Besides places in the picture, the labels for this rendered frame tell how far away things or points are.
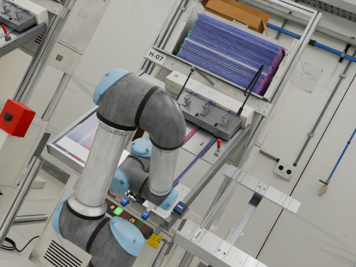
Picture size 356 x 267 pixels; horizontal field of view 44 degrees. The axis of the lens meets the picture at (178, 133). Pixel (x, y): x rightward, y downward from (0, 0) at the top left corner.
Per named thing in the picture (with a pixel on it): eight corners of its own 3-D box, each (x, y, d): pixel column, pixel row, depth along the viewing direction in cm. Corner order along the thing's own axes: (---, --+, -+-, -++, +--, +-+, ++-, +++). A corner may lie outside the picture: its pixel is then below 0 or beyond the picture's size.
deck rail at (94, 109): (50, 154, 207) (48, 145, 203) (47, 152, 208) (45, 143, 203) (144, 79, 249) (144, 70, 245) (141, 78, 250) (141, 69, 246)
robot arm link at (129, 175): (136, 190, 137) (154, 167, 144) (106, 173, 140) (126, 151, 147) (134, 204, 143) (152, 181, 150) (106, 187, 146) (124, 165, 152)
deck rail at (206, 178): (168, 231, 183) (168, 222, 178) (163, 228, 183) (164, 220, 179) (249, 133, 225) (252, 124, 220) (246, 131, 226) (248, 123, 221)
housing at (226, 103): (242, 137, 224) (247, 117, 214) (164, 97, 242) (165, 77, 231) (249, 128, 229) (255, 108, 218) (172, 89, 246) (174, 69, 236)
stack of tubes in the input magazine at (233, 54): (258, 95, 219) (284, 46, 217) (175, 55, 237) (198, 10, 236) (263, 99, 230) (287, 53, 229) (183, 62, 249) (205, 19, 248)
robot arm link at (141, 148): (124, 148, 146) (139, 132, 151) (125, 169, 154) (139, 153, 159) (145, 157, 143) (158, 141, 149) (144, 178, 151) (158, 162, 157)
